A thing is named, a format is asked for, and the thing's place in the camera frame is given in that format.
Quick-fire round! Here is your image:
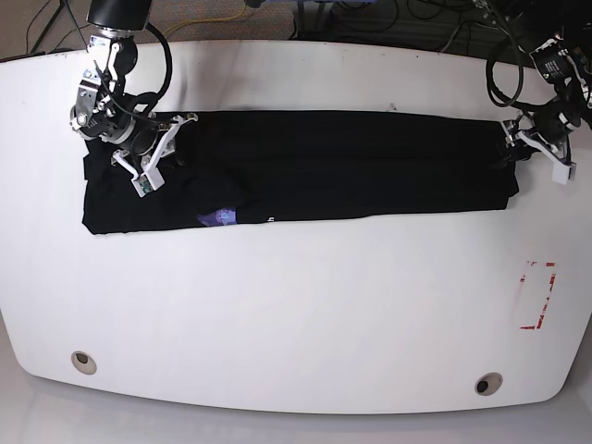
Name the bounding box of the table grommet hole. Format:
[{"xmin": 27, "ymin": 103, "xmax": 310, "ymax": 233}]
[
  {"xmin": 71, "ymin": 351, "xmax": 97, "ymax": 376},
  {"xmin": 475, "ymin": 373, "xmax": 503, "ymax": 397}
]

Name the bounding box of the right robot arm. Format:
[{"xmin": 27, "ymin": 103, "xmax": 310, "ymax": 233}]
[{"xmin": 70, "ymin": 1, "xmax": 198, "ymax": 197}]

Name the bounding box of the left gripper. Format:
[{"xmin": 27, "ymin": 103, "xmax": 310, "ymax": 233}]
[{"xmin": 494, "ymin": 104, "xmax": 578, "ymax": 185}]

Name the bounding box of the black t-shirt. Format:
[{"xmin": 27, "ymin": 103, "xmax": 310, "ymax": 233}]
[{"xmin": 82, "ymin": 111, "xmax": 519, "ymax": 234}]

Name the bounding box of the yellow cable on floor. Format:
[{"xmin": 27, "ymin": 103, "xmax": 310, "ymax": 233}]
[{"xmin": 156, "ymin": 0, "xmax": 249, "ymax": 43}]

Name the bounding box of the red tape rectangle marking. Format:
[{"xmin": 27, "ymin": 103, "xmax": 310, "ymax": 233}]
[{"xmin": 514, "ymin": 261, "xmax": 557, "ymax": 331}]

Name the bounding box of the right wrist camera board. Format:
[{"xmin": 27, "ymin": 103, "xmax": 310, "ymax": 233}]
[{"xmin": 131, "ymin": 176, "xmax": 154, "ymax": 198}]

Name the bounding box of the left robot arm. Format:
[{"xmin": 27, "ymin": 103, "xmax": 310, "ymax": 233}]
[{"xmin": 474, "ymin": 1, "xmax": 591, "ymax": 184}]

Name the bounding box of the left table grommet hole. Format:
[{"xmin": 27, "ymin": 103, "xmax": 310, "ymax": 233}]
[{"xmin": 71, "ymin": 351, "xmax": 97, "ymax": 376}]

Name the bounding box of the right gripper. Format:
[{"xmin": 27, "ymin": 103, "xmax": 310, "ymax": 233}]
[{"xmin": 111, "ymin": 113, "xmax": 199, "ymax": 191}]

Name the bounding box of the right table grommet hole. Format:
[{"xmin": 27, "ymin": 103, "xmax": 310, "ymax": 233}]
[{"xmin": 475, "ymin": 373, "xmax": 503, "ymax": 397}]

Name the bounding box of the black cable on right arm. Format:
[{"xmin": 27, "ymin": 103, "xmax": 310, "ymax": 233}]
[{"xmin": 64, "ymin": 0, "xmax": 175, "ymax": 126}]

